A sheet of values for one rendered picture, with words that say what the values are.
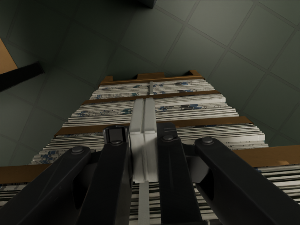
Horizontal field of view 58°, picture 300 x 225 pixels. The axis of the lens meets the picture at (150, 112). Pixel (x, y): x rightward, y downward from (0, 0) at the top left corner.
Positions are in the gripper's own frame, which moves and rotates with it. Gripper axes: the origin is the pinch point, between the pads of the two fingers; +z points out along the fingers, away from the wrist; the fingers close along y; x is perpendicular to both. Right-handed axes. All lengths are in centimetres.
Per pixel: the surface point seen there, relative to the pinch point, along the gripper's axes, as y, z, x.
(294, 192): 12.3, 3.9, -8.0
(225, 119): 14.5, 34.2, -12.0
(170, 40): 9, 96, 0
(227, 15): 32, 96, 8
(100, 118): -11.2, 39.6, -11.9
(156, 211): 0.3, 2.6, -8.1
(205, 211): 4.2, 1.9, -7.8
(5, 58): -59, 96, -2
